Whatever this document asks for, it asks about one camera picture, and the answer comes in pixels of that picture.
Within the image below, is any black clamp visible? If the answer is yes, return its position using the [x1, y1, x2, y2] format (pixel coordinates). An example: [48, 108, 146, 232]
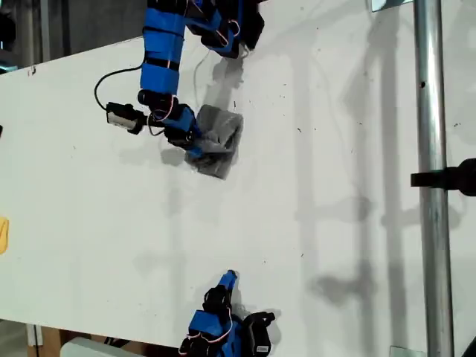
[410, 158, 476, 197]

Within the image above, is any wooden table frame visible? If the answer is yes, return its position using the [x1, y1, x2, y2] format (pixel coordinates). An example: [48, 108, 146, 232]
[26, 323, 63, 350]

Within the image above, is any grey striped towel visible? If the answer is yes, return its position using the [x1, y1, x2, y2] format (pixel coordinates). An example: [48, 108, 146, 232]
[184, 104, 245, 181]

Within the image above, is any steel post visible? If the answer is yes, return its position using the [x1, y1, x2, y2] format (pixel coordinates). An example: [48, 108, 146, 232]
[412, 0, 457, 357]

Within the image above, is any white box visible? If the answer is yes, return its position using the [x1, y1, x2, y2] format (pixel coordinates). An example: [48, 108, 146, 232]
[59, 336, 144, 357]

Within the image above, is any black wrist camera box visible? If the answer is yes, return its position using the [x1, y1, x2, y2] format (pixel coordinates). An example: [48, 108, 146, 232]
[243, 311, 277, 357]
[105, 102, 145, 135]

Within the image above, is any black camera cable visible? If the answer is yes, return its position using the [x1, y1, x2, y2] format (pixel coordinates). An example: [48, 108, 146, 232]
[93, 64, 144, 112]

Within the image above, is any yellow object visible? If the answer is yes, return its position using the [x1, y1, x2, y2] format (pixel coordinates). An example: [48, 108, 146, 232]
[0, 216, 10, 255]

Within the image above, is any metal corner bracket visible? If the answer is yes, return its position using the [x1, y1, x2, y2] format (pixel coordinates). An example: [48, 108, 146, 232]
[366, 0, 412, 13]

